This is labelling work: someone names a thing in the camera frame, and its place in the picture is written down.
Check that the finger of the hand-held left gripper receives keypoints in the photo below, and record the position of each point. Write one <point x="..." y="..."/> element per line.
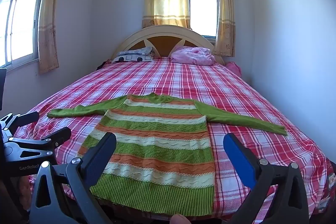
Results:
<point x="53" y="136"/>
<point x="23" y="119"/>

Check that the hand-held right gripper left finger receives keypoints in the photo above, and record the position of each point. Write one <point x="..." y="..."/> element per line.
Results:
<point x="99" y="158"/>

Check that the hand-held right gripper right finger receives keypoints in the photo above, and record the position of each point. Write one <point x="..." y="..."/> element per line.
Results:
<point x="241" y="161"/>

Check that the green orange striped knit sweater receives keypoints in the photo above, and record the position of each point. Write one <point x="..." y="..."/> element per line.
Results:
<point x="162" y="140"/>

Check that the person's right hand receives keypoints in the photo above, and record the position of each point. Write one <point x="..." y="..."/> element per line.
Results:
<point x="179" y="219"/>

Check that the black panel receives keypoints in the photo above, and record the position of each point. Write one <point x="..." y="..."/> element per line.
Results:
<point x="2" y="87"/>

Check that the red plaid bed sheet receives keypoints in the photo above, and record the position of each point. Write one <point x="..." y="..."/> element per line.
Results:
<point x="236" y="98"/>

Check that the dark cloth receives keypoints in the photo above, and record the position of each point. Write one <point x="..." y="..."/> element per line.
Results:
<point x="103" y="64"/>

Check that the printed quilt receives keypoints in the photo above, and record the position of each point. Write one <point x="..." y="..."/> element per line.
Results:
<point x="326" y="187"/>

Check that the pink cloth bundle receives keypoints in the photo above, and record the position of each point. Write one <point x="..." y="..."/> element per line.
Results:
<point x="235" y="67"/>

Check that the large side window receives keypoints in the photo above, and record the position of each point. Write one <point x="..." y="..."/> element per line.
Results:
<point x="21" y="16"/>

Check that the white patterned pillow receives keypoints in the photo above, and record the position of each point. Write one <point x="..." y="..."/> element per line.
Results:
<point x="134" y="54"/>

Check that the pink floral pillow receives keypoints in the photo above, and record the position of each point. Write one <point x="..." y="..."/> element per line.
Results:
<point x="193" y="56"/>

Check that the cream wooden headboard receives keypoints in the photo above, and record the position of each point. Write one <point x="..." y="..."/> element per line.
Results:
<point x="162" y="32"/>

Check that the window behind headboard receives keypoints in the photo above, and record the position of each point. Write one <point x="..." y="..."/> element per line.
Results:
<point x="203" y="6"/>

